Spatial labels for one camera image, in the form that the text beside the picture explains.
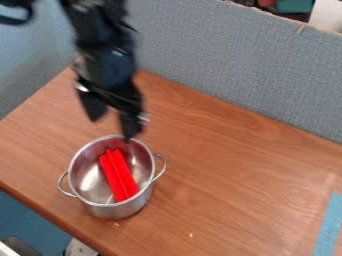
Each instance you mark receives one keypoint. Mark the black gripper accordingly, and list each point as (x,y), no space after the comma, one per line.
(105,85)

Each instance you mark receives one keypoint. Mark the red plastic block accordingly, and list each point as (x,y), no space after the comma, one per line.
(118,175)

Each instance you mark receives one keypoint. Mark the metal pot with handles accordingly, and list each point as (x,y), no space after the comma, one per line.
(83,181)

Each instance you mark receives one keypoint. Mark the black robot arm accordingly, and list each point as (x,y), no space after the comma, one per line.
(98,23)

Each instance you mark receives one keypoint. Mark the white object under table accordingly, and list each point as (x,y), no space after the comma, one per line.
(77,248)

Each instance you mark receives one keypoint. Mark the dark object bottom left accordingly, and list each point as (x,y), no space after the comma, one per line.
(21,246)

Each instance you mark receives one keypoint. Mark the grey fabric divider panel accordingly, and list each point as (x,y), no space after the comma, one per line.
(266,63)

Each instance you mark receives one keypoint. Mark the blue tape strip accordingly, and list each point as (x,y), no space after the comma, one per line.
(331,228)

